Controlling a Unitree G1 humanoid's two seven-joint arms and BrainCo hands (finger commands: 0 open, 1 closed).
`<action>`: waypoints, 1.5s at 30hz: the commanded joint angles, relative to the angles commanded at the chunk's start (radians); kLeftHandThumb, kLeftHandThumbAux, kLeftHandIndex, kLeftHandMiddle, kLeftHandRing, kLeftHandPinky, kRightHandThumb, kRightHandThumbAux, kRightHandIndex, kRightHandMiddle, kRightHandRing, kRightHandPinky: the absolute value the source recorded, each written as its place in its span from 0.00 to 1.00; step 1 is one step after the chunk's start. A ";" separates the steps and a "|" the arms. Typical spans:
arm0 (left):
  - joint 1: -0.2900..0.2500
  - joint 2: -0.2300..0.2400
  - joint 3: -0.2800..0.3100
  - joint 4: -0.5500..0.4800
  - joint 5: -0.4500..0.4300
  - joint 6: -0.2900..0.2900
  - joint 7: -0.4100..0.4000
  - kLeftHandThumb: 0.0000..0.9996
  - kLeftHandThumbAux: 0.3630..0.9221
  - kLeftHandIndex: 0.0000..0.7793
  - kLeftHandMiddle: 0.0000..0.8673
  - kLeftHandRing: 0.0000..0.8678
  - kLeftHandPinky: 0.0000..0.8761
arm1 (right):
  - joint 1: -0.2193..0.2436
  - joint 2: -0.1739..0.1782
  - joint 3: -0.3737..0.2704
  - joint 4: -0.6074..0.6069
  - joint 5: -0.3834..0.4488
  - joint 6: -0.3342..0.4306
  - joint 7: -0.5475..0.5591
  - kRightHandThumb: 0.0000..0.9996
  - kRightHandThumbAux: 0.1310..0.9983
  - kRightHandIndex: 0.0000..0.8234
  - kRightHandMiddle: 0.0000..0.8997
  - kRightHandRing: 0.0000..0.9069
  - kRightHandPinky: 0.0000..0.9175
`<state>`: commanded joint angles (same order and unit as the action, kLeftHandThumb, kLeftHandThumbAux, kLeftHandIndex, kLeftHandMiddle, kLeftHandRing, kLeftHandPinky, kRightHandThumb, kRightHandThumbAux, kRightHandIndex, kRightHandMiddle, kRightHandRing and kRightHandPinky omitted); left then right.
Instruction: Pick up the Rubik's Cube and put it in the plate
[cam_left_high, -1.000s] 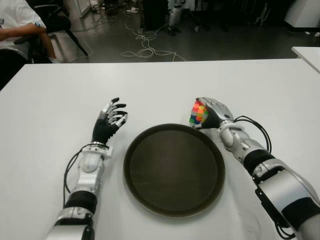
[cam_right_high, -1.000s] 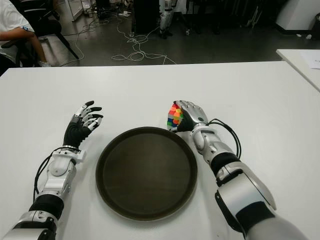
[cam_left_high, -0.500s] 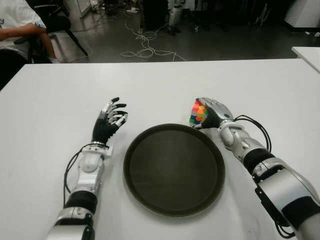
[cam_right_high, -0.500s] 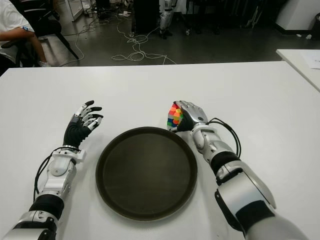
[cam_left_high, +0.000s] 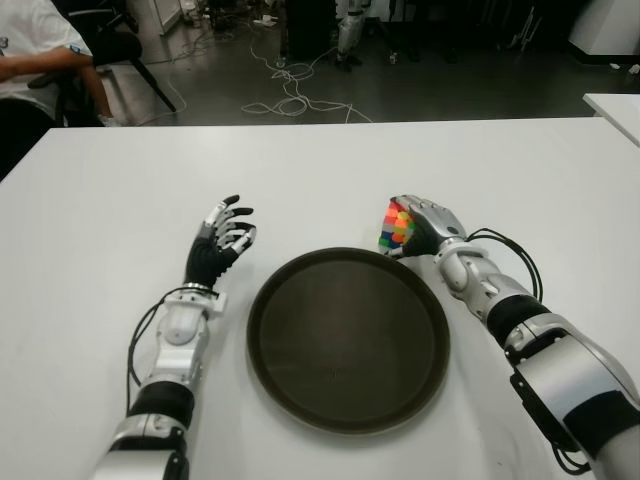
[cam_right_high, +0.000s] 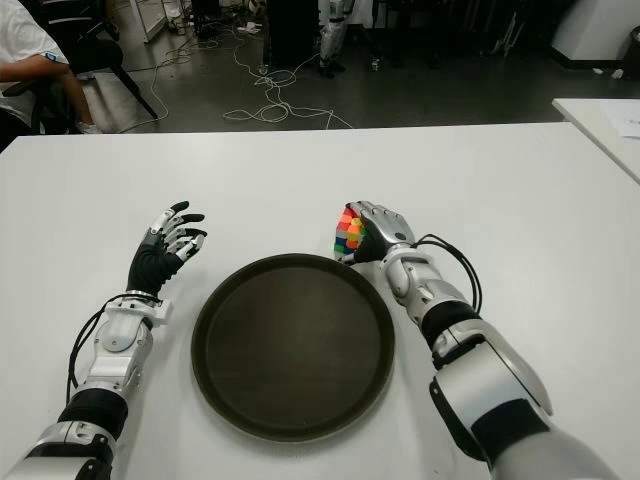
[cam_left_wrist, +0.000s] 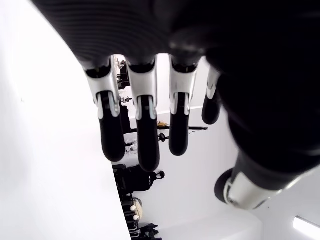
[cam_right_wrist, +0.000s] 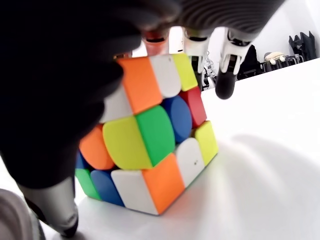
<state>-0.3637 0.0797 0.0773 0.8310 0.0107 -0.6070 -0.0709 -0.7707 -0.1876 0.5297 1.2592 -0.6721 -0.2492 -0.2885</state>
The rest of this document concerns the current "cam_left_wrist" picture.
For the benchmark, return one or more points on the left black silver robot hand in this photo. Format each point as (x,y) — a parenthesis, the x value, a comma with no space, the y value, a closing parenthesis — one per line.
(225,37)

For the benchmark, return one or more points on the black tripod pole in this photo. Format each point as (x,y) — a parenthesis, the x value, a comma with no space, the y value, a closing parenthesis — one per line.
(197,129)

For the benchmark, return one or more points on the black tall column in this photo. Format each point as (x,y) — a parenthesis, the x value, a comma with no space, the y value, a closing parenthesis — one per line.
(126,118)

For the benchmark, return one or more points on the silver humanoid robot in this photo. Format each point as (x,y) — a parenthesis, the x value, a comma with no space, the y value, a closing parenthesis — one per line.
(131,146)

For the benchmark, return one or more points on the beige plush toy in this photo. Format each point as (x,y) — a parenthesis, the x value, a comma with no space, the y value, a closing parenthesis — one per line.
(137,207)

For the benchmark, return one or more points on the ceiling light panel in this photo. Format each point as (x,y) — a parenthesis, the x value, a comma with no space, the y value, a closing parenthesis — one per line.
(306,225)

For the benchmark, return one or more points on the black chair row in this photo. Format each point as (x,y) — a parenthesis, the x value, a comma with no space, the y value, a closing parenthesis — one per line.
(127,217)

